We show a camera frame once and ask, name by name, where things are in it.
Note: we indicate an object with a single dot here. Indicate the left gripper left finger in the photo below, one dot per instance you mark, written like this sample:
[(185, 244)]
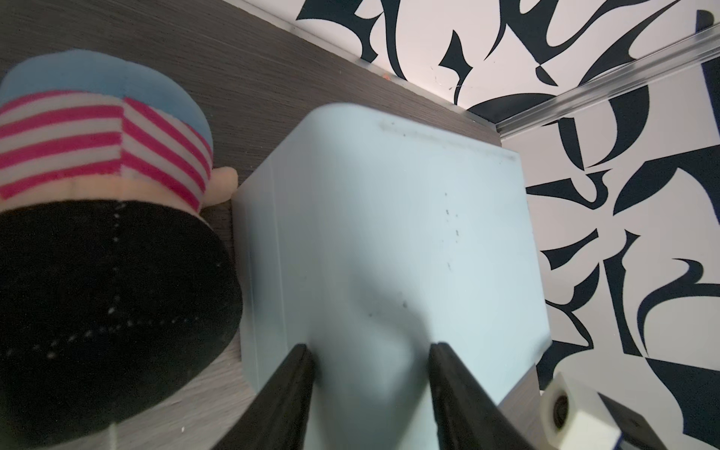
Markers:
[(279, 415)]

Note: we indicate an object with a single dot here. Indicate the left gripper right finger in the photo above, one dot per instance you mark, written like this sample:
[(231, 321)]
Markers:
[(465, 415)]

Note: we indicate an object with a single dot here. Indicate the light blue drawer box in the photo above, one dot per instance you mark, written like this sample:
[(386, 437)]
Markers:
[(368, 237)]

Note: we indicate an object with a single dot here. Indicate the plush doll black hair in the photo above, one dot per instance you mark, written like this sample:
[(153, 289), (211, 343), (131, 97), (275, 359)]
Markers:
[(115, 293)]

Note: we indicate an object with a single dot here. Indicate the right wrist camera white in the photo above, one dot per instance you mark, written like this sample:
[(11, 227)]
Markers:
[(575, 416)]

